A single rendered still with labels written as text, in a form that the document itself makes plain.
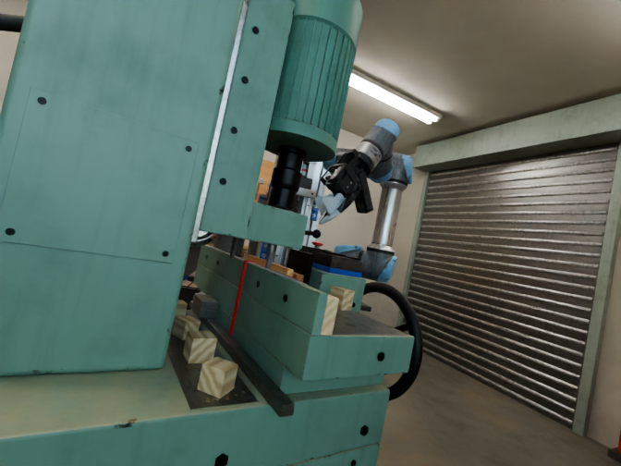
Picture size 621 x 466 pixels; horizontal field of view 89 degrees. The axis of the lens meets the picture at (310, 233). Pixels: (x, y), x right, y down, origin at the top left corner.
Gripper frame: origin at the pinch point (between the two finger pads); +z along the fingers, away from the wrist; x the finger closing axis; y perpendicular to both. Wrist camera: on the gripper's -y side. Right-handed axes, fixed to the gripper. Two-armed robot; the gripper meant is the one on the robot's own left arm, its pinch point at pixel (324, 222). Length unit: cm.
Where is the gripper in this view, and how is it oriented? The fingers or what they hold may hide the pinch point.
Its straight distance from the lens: 80.9
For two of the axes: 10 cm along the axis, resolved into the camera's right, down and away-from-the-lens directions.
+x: 5.4, 0.7, -8.4
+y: -6.1, -6.6, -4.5
